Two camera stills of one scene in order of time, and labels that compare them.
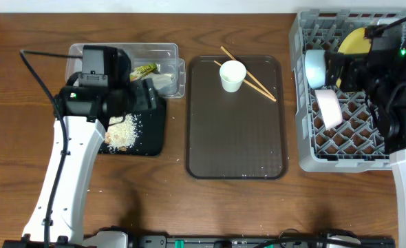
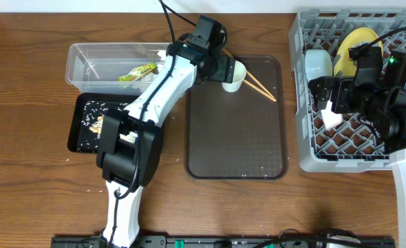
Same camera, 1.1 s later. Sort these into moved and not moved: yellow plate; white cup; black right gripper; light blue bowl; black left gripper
Moved: black right gripper; black left gripper
Not moved: yellow plate; white cup; light blue bowl
